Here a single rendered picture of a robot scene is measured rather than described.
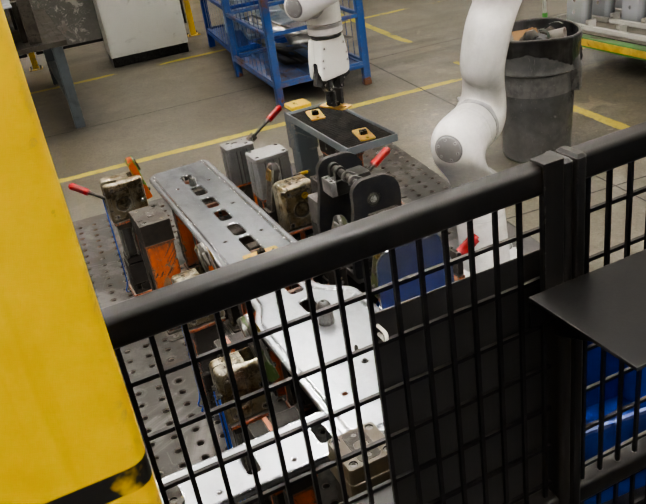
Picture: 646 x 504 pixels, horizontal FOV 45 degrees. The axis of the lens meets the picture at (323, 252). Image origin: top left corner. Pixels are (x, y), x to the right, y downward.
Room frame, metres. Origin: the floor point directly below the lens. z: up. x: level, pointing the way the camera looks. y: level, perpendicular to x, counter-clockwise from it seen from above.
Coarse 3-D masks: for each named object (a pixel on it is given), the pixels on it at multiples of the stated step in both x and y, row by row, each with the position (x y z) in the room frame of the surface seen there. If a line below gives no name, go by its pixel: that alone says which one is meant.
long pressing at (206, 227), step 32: (160, 192) 2.07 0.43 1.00; (192, 192) 2.02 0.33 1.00; (224, 192) 1.99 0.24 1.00; (192, 224) 1.82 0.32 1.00; (224, 224) 1.78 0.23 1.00; (256, 224) 1.75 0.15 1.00; (224, 256) 1.61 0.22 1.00; (320, 288) 1.40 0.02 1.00; (352, 288) 1.37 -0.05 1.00; (256, 320) 1.32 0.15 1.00; (288, 320) 1.30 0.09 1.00; (352, 320) 1.26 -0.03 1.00; (320, 384) 1.08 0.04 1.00; (352, 416) 0.99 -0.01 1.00
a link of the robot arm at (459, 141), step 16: (464, 112) 1.67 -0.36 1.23; (480, 112) 1.68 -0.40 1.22; (448, 128) 1.63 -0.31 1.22; (464, 128) 1.62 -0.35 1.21; (480, 128) 1.63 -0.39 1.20; (496, 128) 1.69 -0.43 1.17; (432, 144) 1.65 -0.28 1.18; (448, 144) 1.61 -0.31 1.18; (464, 144) 1.60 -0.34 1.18; (480, 144) 1.61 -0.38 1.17; (448, 160) 1.62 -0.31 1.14; (464, 160) 1.60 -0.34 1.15; (480, 160) 1.61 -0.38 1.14; (448, 176) 1.67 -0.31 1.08; (464, 176) 1.64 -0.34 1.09; (480, 176) 1.63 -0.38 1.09
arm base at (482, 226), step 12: (504, 216) 1.68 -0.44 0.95; (480, 228) 1.65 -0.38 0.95; (504, 228) 1.67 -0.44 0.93; (480, 240) 1.65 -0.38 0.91; (492, 240) 1.65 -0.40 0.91; (492, 252) 1.65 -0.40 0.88; (504, 252) 1.66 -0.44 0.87; (516, 252) 1.72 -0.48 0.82; (468, 264) 1.67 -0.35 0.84; (480, 264) 1.65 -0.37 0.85; (492, 264) 1.65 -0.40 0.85
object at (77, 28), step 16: (32, 0) 8.71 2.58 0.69; (48, 0) 8.75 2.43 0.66; (64, 0) 8.79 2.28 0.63; (80, 0) 8.84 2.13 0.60; (64, 16) 8.78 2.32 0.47; (80, 16) 8.84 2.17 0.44; (96, 16) 8.88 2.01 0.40; (192, 16) 9.12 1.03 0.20; (64, 32) 8.77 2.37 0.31; (80, 32) 8.81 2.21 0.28; (96, 32) 8.86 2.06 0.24; (192, 32) 9.11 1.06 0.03; (64, 48) 8.74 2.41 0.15; (32, 64) 8.62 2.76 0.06
